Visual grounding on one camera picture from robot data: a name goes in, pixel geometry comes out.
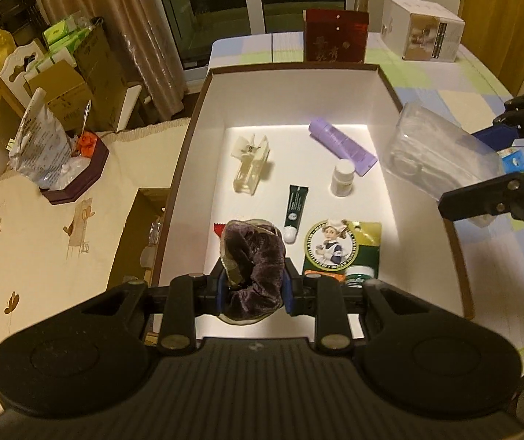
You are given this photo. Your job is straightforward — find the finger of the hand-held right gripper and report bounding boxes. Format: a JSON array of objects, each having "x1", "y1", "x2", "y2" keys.
[
  {"x1": 438, "y1": 157, "x2": 524, "y2": 249},
  {"x1": 473, "y1": 85, "x2": 524, "y2": 151}
]

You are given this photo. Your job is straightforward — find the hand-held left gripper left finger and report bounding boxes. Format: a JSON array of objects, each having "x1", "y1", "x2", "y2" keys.
[{"x1": 81, "y1": 257, "x2": 230, "y2": 356}]

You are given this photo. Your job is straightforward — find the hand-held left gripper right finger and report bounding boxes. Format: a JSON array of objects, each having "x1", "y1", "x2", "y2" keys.
[{"x1": 283, "y1": 263, "x2": 432, "y2": 356}]

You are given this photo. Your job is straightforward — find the dark purple velvet scrunchie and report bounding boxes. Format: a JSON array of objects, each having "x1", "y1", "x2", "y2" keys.
[{"x1": 218, "y1": 219, "x2": 289, "y2": 325}]

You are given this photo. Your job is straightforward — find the clear plastic container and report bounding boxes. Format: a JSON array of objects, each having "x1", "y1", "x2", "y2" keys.
[{"x1": 383, "y1": 101, "x2": 510, "y2": 229}]

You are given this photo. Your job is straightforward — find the green figure-print sachet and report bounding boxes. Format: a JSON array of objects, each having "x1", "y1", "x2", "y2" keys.
[{"x1": 301, "y1": 219, "x2": 383, "y2": 288}]

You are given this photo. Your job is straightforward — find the dark green tube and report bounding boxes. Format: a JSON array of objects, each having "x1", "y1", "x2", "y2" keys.
[{"x1": 283, "y1": 184, "x2": 311, "y2": 243}]

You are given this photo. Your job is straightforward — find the cream hair claw clip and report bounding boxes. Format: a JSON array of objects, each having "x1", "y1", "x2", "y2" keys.
[{"x1": 231, "y1": 133, "x2": 272, "y2": 194}]

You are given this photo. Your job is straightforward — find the small white bottle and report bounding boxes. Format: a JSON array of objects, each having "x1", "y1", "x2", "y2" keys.
[{"x1": 331, "y1": 159, "x2": 357, "y2": 197}]

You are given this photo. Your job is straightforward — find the purple bottle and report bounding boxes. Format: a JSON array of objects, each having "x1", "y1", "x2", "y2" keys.
[{"x1": 309, "y1": 118, "x2": 378, "y2": 176}]

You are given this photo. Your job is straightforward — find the large white tray box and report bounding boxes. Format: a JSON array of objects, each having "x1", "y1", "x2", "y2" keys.
[{"x1": 149, "y1": 64, "x2": 476, "y2": 342}]

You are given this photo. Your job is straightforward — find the white printed carton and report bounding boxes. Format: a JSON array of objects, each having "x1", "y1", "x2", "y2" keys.
[{"x1": 380, "y1": 0, "x2": 465, "y2": 62}]

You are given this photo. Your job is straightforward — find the dark wooden tray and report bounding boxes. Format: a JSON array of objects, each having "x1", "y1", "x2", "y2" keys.
[{"x1": 37, "y1": 131, "x2": 110, "y2": 205}]

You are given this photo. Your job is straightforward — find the cream printed cloth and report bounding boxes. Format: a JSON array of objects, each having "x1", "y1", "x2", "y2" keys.
[{"x1": 0, "y1": 117, "x2": 194, "y2": 422}]

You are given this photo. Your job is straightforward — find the dark red gift box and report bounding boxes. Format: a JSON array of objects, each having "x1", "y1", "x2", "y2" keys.
[{"x1": 303, "y1": 9, "x2": 370, "y2": 63}]

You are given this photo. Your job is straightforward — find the small orange item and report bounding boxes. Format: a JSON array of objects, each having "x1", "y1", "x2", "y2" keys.
[{"x1": 78, "y1": 132, "x2": 97, "y2": 157}]

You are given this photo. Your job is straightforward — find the white printed plastic bag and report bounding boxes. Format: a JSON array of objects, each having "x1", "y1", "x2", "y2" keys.
[{"x1": 8, "y1": 87, "x2": 73, "y2": 190}]

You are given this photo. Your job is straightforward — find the tall brown cardboard box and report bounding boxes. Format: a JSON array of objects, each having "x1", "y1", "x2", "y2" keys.
[{"x1": 73, "y1": 25, "x2": 128, "y2": 131}]

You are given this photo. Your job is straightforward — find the yellowish cardboard box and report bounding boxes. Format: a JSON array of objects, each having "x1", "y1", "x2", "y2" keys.
[{"x1": 24, "y1": 59, "x2": 89, "y2": 132}]

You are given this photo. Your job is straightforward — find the glass sliding door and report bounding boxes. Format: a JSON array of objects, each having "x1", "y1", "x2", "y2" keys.
[{"x1": 150, "y1": 0, "x2": 351, "y2": 72}]

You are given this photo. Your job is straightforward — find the green tissue packs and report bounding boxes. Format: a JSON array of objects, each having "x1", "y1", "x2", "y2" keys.
[{"x1": 42, "y1": 17, "x2": 89, "y2": 66}]

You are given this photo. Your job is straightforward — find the beige curtain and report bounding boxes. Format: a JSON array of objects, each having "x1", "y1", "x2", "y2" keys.
[{"x1": 26, "y1": 0, "x2": 185, "y2": 124}]

